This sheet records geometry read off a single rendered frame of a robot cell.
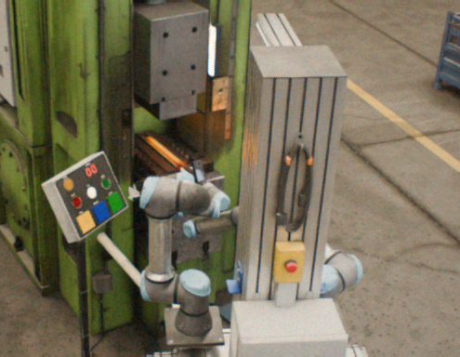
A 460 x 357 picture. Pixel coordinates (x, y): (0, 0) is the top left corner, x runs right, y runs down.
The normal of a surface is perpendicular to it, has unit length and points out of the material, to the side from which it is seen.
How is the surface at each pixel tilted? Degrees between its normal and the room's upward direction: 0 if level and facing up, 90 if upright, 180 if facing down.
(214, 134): 90
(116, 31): 90
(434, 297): 0
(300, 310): 0
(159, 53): 90
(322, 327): 0
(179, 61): 90
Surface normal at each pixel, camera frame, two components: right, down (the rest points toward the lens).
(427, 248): 0.01, -0.88
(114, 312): 0.50, 0.42
